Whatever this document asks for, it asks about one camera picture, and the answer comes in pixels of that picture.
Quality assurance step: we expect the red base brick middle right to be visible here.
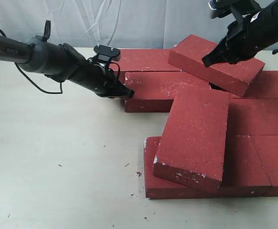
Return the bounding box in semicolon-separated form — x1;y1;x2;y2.
227;98;278;135

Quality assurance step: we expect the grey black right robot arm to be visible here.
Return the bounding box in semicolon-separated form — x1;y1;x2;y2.
202;0;278;67

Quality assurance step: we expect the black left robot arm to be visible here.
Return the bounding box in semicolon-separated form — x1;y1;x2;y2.
0;29;135;98

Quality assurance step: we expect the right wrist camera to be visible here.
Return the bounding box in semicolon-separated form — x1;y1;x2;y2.
208;0;261;19

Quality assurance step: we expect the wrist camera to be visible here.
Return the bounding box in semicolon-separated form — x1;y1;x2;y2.
208;0;261;19
94;44;121;63

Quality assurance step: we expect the white backdrop cloth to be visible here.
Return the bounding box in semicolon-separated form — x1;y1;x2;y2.
0;0;234;49

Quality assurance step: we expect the red base brick back left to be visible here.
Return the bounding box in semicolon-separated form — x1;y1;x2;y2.
110;49;181;83

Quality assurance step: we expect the red base brick far right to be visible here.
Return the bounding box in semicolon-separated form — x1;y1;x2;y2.
243;71;278;98

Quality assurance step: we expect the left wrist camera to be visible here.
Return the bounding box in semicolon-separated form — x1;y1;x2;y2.
94;44;121;63

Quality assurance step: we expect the red base brick front right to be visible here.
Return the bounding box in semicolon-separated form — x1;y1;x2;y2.
251;135;278;197

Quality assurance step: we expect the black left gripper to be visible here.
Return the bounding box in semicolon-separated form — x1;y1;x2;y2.
68;61;135;99

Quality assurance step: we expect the red base brick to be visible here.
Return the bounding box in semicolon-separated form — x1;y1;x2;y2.
243;71;278;98
144;135;272;199
227;98;278;135
110;49;181;83
251;135;278;197

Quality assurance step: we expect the red base brick front left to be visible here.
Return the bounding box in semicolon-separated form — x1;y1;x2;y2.
144;135;272;199

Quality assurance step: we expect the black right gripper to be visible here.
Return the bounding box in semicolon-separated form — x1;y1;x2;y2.
202;9;278;67

